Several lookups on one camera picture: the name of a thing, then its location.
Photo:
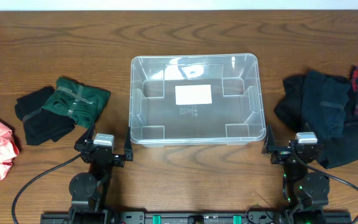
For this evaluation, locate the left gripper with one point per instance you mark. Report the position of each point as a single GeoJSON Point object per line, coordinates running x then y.
{"type": "Point", "coordinates": [101, 152]}

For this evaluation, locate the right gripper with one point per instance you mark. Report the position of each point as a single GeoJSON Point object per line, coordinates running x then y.
{"type": "Point", "coordinates": [282, 152]}

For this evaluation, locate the green garment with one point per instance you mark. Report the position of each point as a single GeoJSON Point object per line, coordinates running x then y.
{"type": "Point", "coordinates": [82, 103]}

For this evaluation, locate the black garment pile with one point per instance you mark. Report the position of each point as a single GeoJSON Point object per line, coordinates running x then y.
{"type": "Point", "coordinates": [335, 151]}

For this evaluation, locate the dark navy garment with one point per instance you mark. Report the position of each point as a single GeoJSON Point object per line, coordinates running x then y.
{"type": "Point", "coordinates": [324, 98]}

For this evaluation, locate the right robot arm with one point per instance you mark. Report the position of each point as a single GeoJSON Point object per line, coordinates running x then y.
{"type": "Point", "coordinates": [306, 192]}

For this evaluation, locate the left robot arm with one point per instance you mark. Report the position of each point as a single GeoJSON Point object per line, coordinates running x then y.
{"type": "Point", "coordinates": [89, 190]}

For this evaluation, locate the clear plastic storage bin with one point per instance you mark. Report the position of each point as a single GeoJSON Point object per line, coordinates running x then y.
{"type": "Point", "coordinates": [235, 116]}

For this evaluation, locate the white label in bin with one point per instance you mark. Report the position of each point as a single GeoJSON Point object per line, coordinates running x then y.
{"type": "Point", "coordinates": [193, 95]}

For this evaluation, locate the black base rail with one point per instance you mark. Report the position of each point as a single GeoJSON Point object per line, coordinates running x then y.
{"type": "Point", "coordinates": [194, 218]}

